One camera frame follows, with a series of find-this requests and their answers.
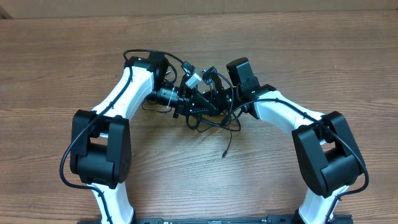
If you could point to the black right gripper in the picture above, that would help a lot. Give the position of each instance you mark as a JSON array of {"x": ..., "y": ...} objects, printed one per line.
[{"x": 222, "y": 100}]

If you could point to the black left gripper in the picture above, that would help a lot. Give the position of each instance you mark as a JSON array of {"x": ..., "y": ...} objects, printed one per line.
[{"x": 188, "y": 99}]

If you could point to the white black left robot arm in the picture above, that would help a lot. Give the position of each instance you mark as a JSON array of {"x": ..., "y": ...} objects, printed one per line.
[{"x": 99, "y": 155}]

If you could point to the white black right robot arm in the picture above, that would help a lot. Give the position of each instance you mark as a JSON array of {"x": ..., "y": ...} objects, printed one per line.
[{"x": 328, "y": 156}]

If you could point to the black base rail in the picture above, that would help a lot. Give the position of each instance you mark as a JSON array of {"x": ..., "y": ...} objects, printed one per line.
[{"x": 270, "y": 219}]

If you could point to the cardboard back wall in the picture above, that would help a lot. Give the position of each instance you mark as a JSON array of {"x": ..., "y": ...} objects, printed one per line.
[{"x": 37, "y": 9}]

